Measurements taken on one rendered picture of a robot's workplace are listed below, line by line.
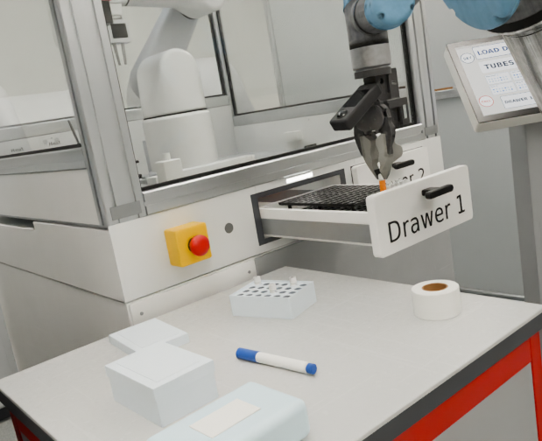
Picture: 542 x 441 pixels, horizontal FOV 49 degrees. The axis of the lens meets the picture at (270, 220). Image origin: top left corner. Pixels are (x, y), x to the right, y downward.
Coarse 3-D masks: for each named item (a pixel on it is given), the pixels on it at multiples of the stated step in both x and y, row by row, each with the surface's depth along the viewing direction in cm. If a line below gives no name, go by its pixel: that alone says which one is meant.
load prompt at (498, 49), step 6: (504, 42) 181; (474, 48) 181; (480, 48) 181; (486, 48) 180; (492, 48) 180; (498, 48) 180; (504, 48) 180; (480, 54) 179; (486, 54) 179; (492, 54) 179; (498, 54) 179; (504, 54) 179
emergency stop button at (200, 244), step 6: (198, 234) 111; (192, 240) 110; (198, 240) 110; (204, 240) 111; (192, 246) 110; (198, 246) 110; (204, 246) 111; (192, 252) 111; (198, 252) 110; (204, 252) 111
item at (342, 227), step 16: (272, 208) 126; (272, 224) 126; (288, 224) 122; (304, 224) 118; (320, 224) 115; (336, 224) 111; (352, 224) 108; (368, 224) 106; (320, 240) 116; (336, 240) 112; (352, 240) 109; (368, 240) 106
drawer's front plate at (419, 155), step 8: (408, 152) 157; (416, 152) 159; (424, 152) 161; (400, 160) 155; (416, 160) 159; (424, 160) 161; (352, 168) 146; (360, 168) 145; (368, 168) 147; (392, 168) 153; (408, 168) 157; (416, 168) 159; (424, 168) 162; (352, 176) 146; (360, 176) 146; (368, 176) 147; (392, 176) 153; (400, 176) 155; (408, 176) 157; (416, 176) 160; (424, 176) 162; (360, 184) 146; (368, 184) 147
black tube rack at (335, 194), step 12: (312, 192) 135; (324, 192) 132; (336, 192) 129; (348, 192) 126; (360, 192) 123; (372, 192) 121; (288, 204) 127; (300, 204) 124; (312, 204) 121; (324, 204) 118; (336, 204) 116
